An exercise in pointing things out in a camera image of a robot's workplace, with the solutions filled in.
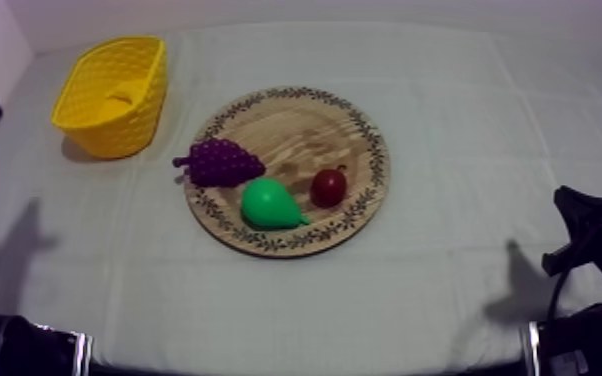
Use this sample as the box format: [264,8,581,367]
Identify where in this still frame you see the yellow plastic basket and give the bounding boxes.
[50,34,169,161]

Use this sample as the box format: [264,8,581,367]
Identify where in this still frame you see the yellow toy banana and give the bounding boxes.
[103,78,148,120]

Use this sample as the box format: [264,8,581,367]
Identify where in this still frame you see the round wooden board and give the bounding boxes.
[183,85,391,260]

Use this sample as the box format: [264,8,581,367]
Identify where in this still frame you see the silver metal bar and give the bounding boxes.
[524,321,542,376]
[72,330,94,376]

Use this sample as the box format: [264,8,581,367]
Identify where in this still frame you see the purple toy grapes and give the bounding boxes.
[172,137,268,189]

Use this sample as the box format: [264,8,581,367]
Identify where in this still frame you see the small red fruit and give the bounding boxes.
[309,164,349,209]

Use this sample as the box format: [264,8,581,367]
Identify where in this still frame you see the green toy pear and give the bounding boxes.
[240,177,311,231]

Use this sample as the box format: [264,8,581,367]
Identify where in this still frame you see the black cable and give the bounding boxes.
[546,257,579,323]

